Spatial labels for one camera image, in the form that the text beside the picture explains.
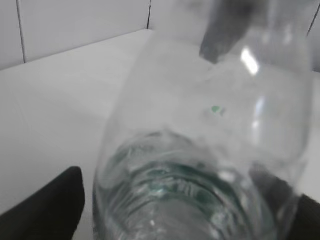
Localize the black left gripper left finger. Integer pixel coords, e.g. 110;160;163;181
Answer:
0;166;85;240

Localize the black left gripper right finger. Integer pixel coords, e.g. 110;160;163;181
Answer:
287;195;320;240

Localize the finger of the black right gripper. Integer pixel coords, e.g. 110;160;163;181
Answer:
199;0;256;64

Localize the clear Cestbon water bottle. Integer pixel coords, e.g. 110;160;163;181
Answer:
92;0;313;240

